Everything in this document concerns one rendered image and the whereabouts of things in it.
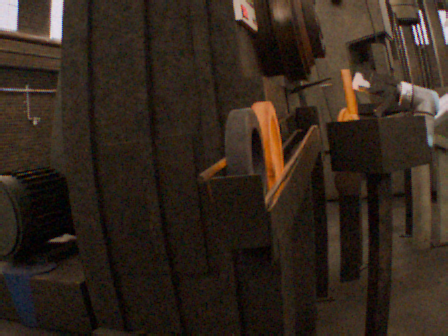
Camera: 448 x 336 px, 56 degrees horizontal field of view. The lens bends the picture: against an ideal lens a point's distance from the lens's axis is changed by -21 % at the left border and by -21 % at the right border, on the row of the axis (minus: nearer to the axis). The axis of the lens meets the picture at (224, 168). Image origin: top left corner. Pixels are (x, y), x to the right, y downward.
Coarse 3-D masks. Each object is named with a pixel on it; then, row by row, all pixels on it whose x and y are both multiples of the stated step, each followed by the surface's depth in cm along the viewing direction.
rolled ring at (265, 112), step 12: (252, 108) 96; (264, 108) 95; (264, 120) 93; (276, 120) 106; (264, 132) 92; (276, 132) 105; (264, 144) 91; (276, 144) 106; (276, 156) 106; (276, 168) 105; (276, 180) 95
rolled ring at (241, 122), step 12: (228, 120) 77; (240, 120) 77; (252, 120) 81; (228, 132) 76; (240, 132) 75; (252, 132) 79; (228, 144) 75; (240, 144) 74; (252, 144) 87; (228, 156) 74; (240, 156) 74; (252, 156) 88; (264, 156) 89; (228, 168) 74; (240, 168) 74; (252, 168) 76; (264, 168) 88; (264, 180) 88; (264, 192) 87
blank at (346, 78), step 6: (342, 72) 158; (348, 72) 157; (342, 78) 156; (348, 78) 155; (348, 84) 155; (348, 90) 155; (348, 96) 155; (348, 102) 156; (354, 102) 156; (348, 108) 158; (354, 108) 157
